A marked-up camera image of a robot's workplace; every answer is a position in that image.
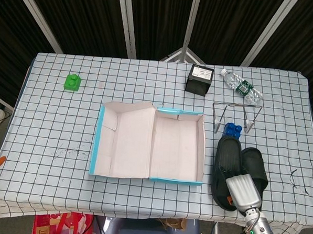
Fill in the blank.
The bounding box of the white screen frame post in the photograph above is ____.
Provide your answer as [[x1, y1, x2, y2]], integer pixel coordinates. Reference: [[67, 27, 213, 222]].
[[240, 0, 300, 69], [182, 0, 202, 51], [9, 0, 66, 54], [114, 0, 139, 59]]

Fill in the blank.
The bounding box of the black rubber slipper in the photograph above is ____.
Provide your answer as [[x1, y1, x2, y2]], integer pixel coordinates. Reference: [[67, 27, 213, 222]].
[[238, 147, 271, 193], [209, 136, 243, 212]]

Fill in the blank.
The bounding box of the clear plastic water bottle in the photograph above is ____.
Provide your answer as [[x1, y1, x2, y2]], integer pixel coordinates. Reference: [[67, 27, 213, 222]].
[[219, 69, 265, 107]]

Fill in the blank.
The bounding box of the checkered tablecloth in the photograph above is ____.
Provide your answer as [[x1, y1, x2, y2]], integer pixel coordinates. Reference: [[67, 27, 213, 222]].
[[0, 50, 313, 234]]

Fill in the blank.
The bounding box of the light blue shoebox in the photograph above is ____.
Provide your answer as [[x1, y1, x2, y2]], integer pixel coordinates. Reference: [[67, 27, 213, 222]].
[[88, 98, 209, 187]]

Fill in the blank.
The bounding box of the white metal tripod base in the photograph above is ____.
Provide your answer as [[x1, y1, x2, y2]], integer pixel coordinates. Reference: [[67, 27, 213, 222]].
[[160, 46, 206, 64]]

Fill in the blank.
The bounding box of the blue toy brick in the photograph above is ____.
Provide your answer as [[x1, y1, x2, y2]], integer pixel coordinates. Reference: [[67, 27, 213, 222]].
[[223, 122, 243, 140]]

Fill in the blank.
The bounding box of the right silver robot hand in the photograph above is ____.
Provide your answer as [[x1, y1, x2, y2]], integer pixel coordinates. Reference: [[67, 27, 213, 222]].
[[213, 164, 265, 216]]

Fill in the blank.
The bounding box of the green toy brick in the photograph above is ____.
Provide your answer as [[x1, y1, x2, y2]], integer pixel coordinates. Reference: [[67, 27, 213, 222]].
[[63, 73, 82, 93]]

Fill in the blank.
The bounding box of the white metal bar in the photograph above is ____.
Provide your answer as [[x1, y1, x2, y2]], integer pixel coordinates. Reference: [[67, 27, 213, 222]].
[[0, 92, 16, 113]]

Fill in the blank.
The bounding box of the red patterned bag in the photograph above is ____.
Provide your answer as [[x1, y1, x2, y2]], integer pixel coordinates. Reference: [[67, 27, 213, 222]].
[[32, 210, 96, 234]]

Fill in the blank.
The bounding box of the blue-grey chair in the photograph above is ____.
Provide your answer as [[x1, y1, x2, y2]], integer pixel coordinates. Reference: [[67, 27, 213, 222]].
[[95, 215, 201, 234]]

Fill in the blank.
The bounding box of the black cardboard box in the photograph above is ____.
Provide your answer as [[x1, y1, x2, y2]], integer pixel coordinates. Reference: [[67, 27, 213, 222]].
[[184, 63, 215, 97]]

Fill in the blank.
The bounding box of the brown paper bag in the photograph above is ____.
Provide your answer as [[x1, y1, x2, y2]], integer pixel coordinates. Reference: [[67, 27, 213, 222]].
[[158, 217, 187, 231]]

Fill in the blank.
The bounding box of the metal wire stand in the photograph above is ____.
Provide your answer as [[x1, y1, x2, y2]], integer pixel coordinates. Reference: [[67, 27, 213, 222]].
[[211, 101, 264, 136]]

